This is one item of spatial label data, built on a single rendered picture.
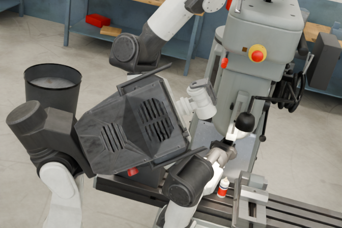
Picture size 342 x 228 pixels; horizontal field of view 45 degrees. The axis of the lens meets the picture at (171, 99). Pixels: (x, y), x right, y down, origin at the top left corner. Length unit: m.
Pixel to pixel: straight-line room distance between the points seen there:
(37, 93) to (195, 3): 2.42
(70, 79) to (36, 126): 2.53
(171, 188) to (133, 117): 0.27
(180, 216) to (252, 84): 0.58
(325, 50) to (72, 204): 1.21
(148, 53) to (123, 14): 5.00
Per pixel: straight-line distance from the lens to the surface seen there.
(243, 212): 1.88
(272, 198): 2.14
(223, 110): 1.71
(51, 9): 6.72
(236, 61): 1.58
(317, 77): 1.96
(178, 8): 1.24
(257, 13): 1.44
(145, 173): 1.95
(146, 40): 1.28
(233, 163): 2.27
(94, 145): 1.22
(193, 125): 2.32
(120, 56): 1.27
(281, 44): 1.46
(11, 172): 3.56
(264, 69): 1.59
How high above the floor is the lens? 2.23
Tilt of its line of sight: 27 degrees down
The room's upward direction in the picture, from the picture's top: 11 degrees clockwise
